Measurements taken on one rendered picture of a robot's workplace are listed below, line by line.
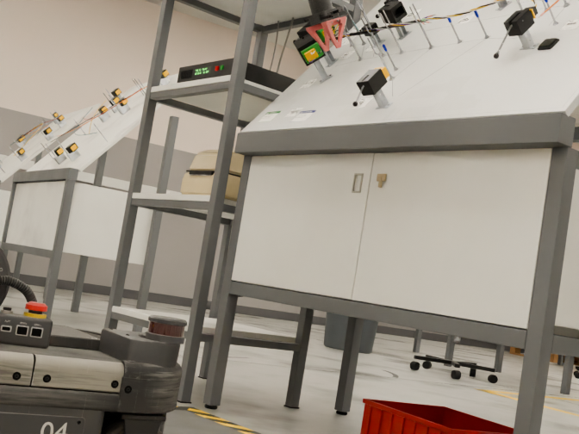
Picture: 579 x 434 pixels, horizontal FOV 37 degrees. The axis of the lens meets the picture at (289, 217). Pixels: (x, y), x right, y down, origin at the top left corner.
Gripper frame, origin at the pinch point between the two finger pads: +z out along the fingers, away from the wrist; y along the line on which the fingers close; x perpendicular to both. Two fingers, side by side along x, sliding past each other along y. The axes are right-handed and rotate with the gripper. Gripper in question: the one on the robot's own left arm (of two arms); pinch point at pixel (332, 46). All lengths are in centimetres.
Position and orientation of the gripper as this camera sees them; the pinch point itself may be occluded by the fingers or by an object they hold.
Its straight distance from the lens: 231.3
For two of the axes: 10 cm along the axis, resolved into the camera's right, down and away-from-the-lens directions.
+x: -8.1, 3.3, -4.9
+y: -5.2, -0.2, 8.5
